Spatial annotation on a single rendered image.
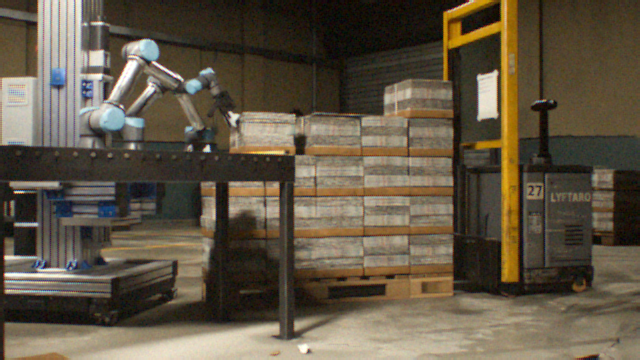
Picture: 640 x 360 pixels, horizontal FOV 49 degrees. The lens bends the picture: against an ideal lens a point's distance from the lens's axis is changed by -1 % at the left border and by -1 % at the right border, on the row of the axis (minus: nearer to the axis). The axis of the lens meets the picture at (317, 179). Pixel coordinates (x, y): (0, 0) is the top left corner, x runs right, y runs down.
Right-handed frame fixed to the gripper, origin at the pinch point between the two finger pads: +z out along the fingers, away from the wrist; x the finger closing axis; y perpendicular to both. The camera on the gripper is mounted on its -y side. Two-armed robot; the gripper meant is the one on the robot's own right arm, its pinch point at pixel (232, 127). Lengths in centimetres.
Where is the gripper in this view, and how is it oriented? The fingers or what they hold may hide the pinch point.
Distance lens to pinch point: 407.0
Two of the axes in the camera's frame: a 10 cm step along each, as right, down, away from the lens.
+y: 8.2, -4.9, 2.9
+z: 4.7, 8.7, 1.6
